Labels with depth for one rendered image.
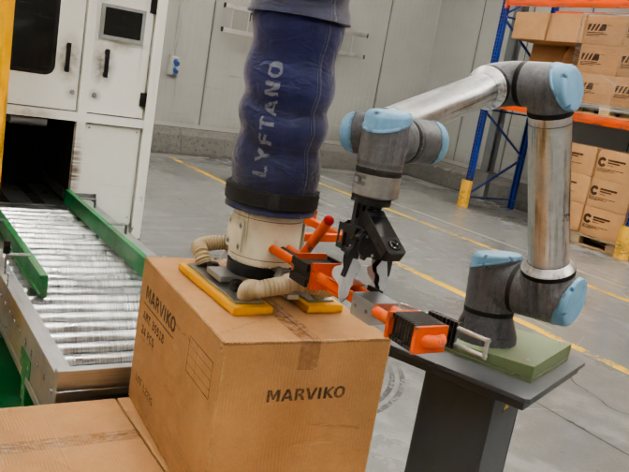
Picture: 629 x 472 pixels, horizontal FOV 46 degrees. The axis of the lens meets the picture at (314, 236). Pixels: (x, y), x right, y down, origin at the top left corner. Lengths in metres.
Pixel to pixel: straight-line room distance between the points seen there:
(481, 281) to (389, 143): 0.94
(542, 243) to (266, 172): 0.82
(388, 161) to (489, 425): 1.11
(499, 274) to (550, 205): 0.29
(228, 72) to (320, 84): 10.25
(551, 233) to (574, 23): 8.42
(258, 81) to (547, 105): 0.73
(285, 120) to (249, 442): 0.70
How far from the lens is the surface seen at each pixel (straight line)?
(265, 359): 1.54
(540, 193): 2.05
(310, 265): 1.55
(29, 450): 1.89
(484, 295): 2.26
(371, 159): 1.40
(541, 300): 2.17
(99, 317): 2.73
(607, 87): 9.88
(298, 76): 1.66
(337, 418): 1.69
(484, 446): 2.33
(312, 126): 1.69
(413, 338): 1.28
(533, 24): 10.86
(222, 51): 11.85
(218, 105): 11.90
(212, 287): 1.75
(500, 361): 2.22
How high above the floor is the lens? 1.47
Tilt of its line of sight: 12 degrees down
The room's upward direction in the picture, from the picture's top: 10 degrees clockwise
